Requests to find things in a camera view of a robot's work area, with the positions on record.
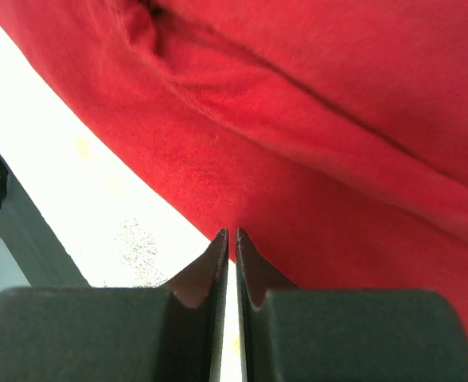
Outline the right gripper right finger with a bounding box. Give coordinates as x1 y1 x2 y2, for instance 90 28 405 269
236 229 468 381

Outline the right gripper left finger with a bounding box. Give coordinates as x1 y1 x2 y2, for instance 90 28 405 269
0 229 228 381

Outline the red t-shirt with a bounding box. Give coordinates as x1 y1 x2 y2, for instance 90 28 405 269
0 1 468 333

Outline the floral patterned table mat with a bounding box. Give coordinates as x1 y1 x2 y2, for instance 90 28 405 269
0 24 243 381

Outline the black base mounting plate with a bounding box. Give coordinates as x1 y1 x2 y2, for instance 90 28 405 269
0 155 89 287

